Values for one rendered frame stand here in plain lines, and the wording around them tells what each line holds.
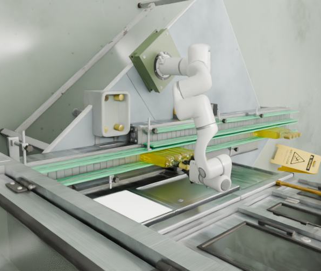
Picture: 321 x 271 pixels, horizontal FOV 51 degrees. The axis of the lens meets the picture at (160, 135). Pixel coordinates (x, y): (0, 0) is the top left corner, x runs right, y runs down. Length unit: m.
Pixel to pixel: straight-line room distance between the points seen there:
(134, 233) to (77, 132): 1.27
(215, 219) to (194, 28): 1.27
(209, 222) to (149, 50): 0.94
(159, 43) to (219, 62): 0.70
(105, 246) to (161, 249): 0.08
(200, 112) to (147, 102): 0.69
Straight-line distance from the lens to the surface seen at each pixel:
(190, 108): 1.34
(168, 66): 1.82
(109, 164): 1.69
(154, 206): 1.46
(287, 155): 5.04
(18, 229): 0.56
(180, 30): 2.16
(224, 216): 1.51
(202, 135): 1.34
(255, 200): 1.72
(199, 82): 1.41
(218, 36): 2.45
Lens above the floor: 2.19
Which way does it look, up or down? 44 degrees down
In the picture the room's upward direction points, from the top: 102 degrees clockwise
